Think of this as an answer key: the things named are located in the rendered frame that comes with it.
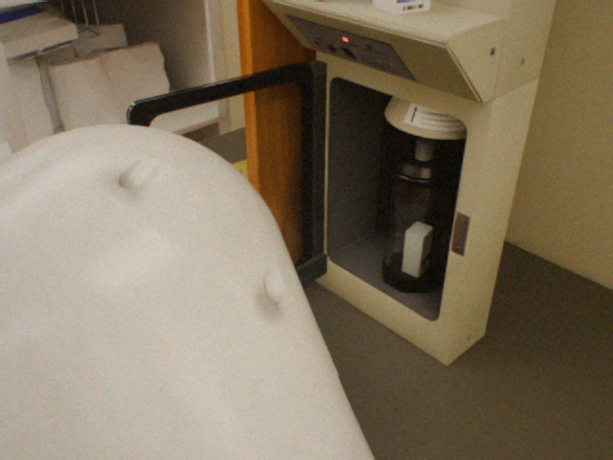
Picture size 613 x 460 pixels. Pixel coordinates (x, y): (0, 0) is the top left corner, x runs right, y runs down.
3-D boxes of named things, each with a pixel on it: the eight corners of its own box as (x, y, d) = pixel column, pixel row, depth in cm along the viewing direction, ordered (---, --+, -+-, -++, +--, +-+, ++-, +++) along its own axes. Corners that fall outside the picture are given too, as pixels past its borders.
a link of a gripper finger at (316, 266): (282, 275, 76) (285, 278, 75) (323, 251, 80) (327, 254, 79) (283, 293, 78) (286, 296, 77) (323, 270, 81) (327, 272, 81)
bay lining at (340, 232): (408, 209, 132) (425, 41, 112) (517, 262, 116) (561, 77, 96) (326, 256, 118) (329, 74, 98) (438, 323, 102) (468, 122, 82)
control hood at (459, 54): (314, 43, 98) (315, -25, 92) (494, 100, 78) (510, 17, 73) (258, 59, 91) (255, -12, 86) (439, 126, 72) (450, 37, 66)
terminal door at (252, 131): (312, 266, 119) (313, 60, 97) (166, 331, 104) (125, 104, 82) (309, 264, 120) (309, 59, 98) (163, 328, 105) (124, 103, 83)
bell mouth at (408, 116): (430, 87, 108) (434, 56, 105) (522, 116, 97) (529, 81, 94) (361, 115, 98) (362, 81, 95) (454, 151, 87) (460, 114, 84)
